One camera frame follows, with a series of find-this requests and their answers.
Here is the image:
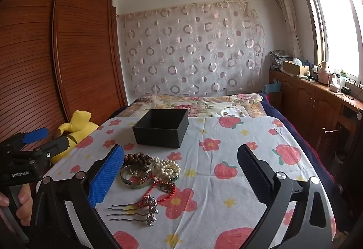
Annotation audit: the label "strawberry print bed sheet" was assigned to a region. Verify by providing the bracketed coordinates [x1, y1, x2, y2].
[42, 116, 338, 249]

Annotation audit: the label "dark blue blanket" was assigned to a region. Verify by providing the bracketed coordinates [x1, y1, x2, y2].
[259, 93, 343, 198]

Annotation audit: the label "wooden slatted wardrobe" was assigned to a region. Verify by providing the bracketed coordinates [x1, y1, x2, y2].
[0, 0, 129, 150]

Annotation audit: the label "silver engraved bangle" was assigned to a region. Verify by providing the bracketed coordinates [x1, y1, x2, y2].
[120, 164, 152, 186]

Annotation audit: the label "person's left hand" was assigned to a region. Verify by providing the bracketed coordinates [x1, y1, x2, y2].
[0, 183, 33, 228]

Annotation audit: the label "pile of printed cloth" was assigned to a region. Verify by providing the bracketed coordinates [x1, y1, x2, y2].
[269, 50, 292, 70]

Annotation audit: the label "pearl bead necklace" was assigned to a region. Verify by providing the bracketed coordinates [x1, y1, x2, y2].
[150, 156, 181, 182]

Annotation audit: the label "window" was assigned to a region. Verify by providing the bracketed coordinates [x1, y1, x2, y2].
[296, 0, 363, 84]

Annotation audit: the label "floral blanket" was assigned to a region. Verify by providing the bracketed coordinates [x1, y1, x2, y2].
[125, 93, 266, 120]

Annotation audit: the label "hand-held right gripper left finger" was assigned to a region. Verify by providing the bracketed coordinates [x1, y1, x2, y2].
[28, 144, 125, 249]

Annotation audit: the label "long wooden cabinet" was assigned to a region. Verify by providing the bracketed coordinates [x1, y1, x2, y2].
[267, 69, 363, 184]

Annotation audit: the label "circle pattern wall curtain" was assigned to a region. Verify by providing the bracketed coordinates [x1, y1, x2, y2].
[118, 0, 266, 97]

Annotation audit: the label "red cord bracelet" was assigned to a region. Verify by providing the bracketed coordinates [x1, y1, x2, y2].
[136, 179, 177, 208]

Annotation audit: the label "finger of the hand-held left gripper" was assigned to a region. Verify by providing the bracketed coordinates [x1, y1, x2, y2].
[34, 136, 71, 165]
[11, 128, 49, 145]

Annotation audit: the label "pink vase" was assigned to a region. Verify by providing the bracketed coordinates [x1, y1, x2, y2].
[317, 61, 331, 85]

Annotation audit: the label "black jewelry box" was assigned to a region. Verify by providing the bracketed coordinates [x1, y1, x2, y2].
[132, 109, 189, 149]

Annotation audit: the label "yellow plush toy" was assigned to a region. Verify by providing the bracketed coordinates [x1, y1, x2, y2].
[51, 110, 100, 165]

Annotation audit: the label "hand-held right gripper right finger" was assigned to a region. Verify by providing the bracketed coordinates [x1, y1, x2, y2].
[237, 143, 334, 249]

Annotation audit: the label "blue bag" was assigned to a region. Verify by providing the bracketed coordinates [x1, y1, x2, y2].
[263, 81, 283, 94]

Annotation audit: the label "silver flower hair comb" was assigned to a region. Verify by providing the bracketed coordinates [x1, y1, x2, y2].
[107, 196, 158, 227]

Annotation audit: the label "brown wooden bead bracelet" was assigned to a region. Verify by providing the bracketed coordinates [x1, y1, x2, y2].
[124, 153, 154, 167]

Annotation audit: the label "patterned window curtain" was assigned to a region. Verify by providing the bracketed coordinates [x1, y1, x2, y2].
[270, 0, 303, 57]

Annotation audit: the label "cardboard tissue box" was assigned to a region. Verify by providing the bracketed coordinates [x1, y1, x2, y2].
[282, 58, 310, 77]

